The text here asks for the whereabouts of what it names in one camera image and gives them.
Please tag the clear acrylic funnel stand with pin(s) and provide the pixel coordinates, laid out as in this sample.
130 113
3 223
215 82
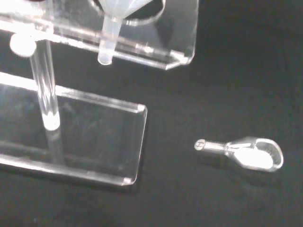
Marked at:
78 118

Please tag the glass weighing funnel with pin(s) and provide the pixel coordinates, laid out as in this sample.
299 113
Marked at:
248 154

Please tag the black cloth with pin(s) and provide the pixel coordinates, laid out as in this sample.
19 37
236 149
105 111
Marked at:
213 94

